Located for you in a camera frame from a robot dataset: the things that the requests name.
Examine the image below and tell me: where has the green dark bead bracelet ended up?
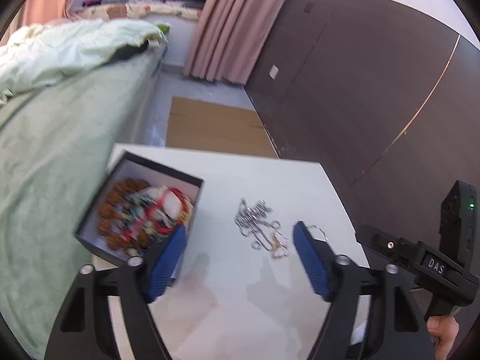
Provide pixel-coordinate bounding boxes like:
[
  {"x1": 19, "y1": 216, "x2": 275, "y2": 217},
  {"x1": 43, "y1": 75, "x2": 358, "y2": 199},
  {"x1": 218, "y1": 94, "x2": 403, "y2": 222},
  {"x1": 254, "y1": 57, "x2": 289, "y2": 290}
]
[{"x1": 119, "y1": 190, "x2": 173, "y2": 255}]

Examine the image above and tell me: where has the white wall socket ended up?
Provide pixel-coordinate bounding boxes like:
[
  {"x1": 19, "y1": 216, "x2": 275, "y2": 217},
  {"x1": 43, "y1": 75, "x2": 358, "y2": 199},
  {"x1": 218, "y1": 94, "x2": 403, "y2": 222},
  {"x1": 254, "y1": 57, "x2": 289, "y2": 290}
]
[{"x1": 268, "y1": 65, "x2": 279, "y2": 80}]

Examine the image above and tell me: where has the pink curtain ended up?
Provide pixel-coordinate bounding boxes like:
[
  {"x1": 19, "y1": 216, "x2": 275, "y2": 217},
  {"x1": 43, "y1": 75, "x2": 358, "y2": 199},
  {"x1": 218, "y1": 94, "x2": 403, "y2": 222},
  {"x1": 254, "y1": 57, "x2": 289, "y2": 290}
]
[
  {"x1": 1, "y1": 0, "x2": 75, "y2": 46},
  {"x1": 183, "y1": 0, "x2": 286, "y2": 85}
]

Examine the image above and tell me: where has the black jewelry box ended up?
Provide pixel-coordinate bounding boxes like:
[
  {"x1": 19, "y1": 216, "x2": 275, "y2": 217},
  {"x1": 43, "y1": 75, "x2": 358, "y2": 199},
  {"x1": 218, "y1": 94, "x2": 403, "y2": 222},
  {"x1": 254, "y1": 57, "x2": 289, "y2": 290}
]
[{"x1": 74, "y1": 152, "x2": 204, "y2": 267}]

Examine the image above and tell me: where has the silver chain necklace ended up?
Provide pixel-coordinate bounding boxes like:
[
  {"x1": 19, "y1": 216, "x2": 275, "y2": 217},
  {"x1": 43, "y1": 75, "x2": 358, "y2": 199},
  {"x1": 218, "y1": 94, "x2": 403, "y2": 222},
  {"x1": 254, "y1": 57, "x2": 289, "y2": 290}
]
[{"x1": 233, "y1": 197, "x2": 283, "y2": 251}]

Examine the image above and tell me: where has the red string white pendant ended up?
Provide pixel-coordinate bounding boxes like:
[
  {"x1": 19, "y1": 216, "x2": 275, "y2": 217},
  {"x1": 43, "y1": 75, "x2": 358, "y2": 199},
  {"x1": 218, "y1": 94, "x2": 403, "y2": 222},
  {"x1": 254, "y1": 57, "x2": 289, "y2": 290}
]
[{"x1": 121, "y1": 185, "x2": 193, "y2": 249}]

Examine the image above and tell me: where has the brown cardboard sheet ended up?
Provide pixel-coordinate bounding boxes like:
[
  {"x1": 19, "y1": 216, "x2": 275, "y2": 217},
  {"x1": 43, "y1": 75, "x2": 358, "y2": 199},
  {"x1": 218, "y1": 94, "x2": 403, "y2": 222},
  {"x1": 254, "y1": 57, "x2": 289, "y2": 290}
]
[{"x1": 166, "y1": 97, "x2": 278, "y2": 158}]

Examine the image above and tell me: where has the green bed mattress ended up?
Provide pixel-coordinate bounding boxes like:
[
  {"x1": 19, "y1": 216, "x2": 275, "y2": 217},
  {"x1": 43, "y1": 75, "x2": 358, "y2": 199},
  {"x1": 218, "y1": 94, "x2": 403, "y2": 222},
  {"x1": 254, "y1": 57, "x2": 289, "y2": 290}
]
[{"x1": 1, "y1": 45, "x2": 164, "y2": 359}]

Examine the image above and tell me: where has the black garment on bed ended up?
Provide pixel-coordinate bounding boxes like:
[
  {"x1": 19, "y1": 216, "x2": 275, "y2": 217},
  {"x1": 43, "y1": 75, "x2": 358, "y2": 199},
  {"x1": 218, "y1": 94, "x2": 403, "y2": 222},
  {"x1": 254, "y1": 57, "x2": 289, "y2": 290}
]
[{"x1": 108, "y1": 41, "x2": 149, "y2": 63}]

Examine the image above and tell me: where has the dark brown wardrobe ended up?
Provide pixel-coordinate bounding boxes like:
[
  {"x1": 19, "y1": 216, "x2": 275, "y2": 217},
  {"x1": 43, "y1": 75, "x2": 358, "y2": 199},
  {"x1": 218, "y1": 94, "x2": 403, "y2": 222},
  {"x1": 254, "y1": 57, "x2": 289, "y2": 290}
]
[{"x1": 246, "y1": 0, "x2": 479, "y2": 247}]

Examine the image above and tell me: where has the brown wooden bead bracelet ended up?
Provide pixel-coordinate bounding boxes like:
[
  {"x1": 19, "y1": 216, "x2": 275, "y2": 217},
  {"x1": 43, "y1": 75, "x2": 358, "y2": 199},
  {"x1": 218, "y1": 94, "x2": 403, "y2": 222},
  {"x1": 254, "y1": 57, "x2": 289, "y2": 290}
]
[{"x1": 95, "y1": 177, "x2": 159, "y2": 252}]

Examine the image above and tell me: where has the light green duvet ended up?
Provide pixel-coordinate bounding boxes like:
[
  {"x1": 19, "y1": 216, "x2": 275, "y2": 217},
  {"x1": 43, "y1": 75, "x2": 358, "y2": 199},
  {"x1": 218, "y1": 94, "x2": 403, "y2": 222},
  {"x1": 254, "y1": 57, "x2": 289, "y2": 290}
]
[{"x1": 1, "y1": 19, "x2": 168, "y2": 106}]

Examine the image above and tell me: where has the pink curtain left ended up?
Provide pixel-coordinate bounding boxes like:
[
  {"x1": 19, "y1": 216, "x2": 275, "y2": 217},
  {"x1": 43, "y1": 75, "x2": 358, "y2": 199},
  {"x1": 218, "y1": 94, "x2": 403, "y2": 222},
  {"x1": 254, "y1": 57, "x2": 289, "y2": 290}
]
[{"x1": 1, "y1": 0, "x2": 75, "y2": 46}]

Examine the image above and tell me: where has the gold pendant charm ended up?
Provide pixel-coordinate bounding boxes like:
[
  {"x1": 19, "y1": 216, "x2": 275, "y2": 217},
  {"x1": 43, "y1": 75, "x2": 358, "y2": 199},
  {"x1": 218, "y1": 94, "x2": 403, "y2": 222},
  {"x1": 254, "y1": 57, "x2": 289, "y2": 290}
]
[{"x1": 272, "y1": 231, "x2": 290, "y2": 259}]

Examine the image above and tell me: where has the right hand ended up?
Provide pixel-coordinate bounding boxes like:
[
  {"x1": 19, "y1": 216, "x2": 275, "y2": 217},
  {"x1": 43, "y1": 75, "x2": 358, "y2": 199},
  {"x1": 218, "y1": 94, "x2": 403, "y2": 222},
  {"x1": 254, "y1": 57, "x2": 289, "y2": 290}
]
[{"x1": 426, "y1": 315, "x2": 459, "y2": 360}]

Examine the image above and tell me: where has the pink curtain right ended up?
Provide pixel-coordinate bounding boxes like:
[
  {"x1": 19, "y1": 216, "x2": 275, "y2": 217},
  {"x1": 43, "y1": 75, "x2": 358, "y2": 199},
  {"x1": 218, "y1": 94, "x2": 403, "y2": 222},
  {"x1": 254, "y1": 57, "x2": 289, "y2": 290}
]
[{"x1": 183, "y1": 0, "x2": 286, "y2": 85}]

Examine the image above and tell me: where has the floral window seat cushion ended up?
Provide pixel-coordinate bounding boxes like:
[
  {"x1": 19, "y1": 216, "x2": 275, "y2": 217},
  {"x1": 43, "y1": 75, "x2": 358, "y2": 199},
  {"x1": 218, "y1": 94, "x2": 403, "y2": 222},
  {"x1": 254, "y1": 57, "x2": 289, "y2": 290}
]
[{"x1": 68, "y1": 0, "x2": 202, "y2": 21}]

